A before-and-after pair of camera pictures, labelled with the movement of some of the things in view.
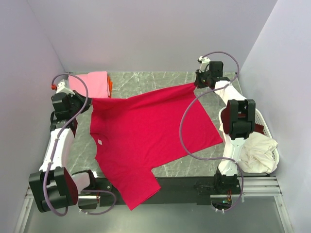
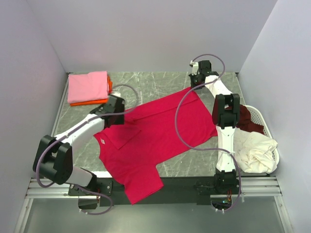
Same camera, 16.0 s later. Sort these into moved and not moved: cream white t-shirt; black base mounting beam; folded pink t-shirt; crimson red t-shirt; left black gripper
Moved: crimson red t-shirt; left black gripper
Not moved: cream white t-shirt; folded pink t-shirt; black base mounting beam
